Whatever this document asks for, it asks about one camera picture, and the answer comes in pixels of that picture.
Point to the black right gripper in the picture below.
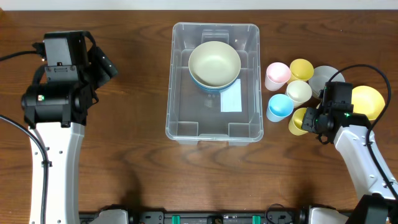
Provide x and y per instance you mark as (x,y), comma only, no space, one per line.
(307,122)

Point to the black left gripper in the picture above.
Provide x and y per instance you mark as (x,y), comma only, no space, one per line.
(106,74)

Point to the yellow cup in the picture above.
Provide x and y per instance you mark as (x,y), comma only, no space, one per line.
(295,123)
(301,69)

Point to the cream white cup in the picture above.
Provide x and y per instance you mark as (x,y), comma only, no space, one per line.
(299,92)

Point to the blue plastic cup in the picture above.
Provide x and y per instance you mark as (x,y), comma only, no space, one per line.
(279,107)

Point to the clear plastic storage bin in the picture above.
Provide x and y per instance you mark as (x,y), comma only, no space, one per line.
(194,115)

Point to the cream beige bowl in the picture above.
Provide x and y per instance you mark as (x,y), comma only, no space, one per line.
(214,64)

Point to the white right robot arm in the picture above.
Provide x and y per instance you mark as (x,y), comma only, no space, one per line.
(374,184)

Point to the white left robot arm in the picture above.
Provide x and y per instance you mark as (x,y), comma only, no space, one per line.
(55,109)

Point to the grey bowl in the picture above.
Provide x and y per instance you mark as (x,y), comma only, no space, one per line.
(321,75)

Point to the yellow bowl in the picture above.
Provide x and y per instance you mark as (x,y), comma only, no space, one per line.
(368,101)

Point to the pink plastic cup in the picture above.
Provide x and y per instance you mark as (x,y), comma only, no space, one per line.
(277,74)

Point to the white label in bin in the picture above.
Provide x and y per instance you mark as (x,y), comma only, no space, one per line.
(230,98)

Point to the blue bowl under beige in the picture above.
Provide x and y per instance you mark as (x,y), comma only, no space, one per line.
(212,89)

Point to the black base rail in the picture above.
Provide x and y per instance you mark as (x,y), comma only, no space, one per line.
(276,213)

